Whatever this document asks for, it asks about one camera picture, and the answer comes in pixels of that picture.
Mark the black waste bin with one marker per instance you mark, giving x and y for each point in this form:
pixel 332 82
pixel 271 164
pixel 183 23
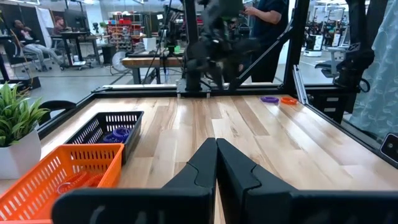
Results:
pixel 109 54

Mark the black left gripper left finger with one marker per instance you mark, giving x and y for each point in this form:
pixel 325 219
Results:
pixel 199 174

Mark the white box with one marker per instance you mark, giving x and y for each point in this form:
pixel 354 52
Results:
pixel 150 44

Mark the green plant in white pot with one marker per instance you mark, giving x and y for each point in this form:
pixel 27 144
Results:
pixel 18 155

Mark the black chair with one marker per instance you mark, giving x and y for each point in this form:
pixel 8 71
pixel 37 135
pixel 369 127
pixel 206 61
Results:
pixel 56 104

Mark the silver aluminium profile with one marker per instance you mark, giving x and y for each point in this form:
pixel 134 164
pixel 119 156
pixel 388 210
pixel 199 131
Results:
pixel 299 84

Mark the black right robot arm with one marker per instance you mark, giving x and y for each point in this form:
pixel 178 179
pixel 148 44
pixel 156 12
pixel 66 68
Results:
pixel 224 12

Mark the black frame post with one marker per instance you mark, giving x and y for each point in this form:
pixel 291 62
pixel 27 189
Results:
pixel 297 46
pixel 357 21
pixel 191 31

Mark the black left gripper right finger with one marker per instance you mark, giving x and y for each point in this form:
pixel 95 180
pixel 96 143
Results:
pixel 236 174

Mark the black office desk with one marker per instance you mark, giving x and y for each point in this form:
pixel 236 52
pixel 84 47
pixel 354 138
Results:
pixel 74 33

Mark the white board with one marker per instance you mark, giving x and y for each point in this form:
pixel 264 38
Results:
pixel 46 21

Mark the orange plastic mesh basket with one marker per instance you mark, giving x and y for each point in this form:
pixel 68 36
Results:
pixel 77 147

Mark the shelf with red bins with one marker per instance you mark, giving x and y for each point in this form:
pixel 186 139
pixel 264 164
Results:
pixel 124 21

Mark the person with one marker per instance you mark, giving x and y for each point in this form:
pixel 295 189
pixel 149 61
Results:
pixel 59 25
pixel 267 37
pixel 28 43

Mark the wooden workbench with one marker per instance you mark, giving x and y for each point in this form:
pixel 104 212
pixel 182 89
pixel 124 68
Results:
pixel 149 62

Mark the grey office chair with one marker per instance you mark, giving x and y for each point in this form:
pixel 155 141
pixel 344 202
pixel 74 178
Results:
pixel 326 66

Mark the teal patterned cloth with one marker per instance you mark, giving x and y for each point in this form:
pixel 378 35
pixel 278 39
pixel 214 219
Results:
pixel 382 77

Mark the black drawer cabinet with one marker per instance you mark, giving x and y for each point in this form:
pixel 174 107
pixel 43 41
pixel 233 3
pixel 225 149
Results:
pixel 329 105

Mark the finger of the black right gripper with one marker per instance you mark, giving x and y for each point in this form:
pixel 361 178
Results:
pixel 219 76

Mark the white round fan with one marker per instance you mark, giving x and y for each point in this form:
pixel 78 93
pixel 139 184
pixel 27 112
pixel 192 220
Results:
pixel 119 62

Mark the black diagonal frame strut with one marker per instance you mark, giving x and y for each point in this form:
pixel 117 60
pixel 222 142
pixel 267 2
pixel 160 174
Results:
pixel 264 54

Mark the black plastic mesh basket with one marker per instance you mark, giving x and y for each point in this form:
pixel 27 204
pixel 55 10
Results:
pixel 133 140

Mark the white machine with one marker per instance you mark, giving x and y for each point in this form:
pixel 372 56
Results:
pixel 312 46

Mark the small black camera box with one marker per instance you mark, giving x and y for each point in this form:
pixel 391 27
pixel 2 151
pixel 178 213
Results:
pixel 391 147

